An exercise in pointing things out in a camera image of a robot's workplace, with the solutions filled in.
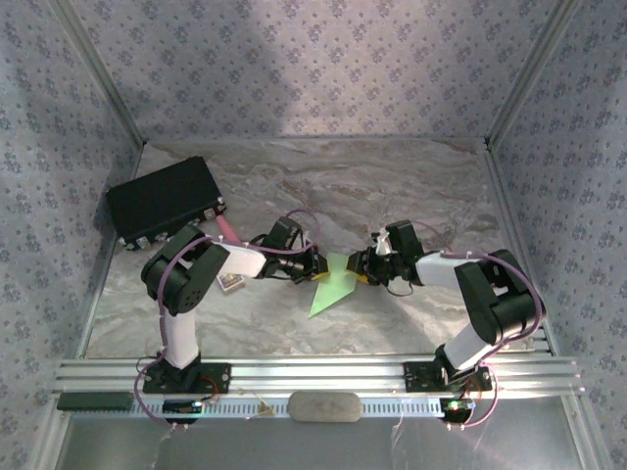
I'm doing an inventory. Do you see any light green paper sheet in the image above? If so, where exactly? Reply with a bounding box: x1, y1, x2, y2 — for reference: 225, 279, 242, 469
308, 252, 359, 318

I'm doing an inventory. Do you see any pink marker pen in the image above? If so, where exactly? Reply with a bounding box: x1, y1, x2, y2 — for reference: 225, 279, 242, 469
217, 216, 244, 244

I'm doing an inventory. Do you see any small printed cardboard box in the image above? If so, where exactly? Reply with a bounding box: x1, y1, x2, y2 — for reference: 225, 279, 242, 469
216, 273, 246, 294

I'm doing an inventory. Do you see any black hard case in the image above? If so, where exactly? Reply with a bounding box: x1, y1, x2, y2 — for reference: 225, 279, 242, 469
106, 156, 228, 252

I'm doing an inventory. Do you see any grey oval pad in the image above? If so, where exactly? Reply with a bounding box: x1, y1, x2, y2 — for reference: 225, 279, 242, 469
287, 391, 362, 423

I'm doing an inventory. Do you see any small circuit board with LED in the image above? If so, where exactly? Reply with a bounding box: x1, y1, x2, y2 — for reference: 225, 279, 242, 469
162, 399, 205, 415
439, 397, 475, 415

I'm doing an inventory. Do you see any black flat bar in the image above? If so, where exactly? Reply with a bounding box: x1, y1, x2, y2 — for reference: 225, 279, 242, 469
56, 392, 135, 411

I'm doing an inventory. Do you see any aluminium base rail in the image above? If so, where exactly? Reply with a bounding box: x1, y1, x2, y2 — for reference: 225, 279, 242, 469
48, 356, 587, 423

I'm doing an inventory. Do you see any aluminium side rail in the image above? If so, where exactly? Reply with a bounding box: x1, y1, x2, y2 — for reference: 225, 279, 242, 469
72, 141, 148, 361
482, 139, 559, 356

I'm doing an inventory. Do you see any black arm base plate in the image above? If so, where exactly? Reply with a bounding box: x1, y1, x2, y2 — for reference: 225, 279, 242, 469
404, 360, 493, 393
142, 362, 232, 396

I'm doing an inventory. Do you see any white slotted cable duct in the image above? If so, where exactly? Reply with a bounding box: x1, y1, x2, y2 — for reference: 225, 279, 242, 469
134, 396, 445, 418

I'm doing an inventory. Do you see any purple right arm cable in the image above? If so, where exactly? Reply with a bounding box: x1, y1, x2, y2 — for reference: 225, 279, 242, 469
410, 219, 546, 431

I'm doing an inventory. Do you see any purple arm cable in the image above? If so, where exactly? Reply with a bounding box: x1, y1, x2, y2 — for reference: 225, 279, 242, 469
135, 209, 322, 433
410, 219, 546, 431

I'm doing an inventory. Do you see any aluminium corner post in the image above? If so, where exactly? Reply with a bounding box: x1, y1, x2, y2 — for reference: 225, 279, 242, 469
484, 0, 587, 148
51, 0, 148, 146

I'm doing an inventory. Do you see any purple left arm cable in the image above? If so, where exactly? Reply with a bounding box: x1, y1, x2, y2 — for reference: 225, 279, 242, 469
135, 209, 322, 433

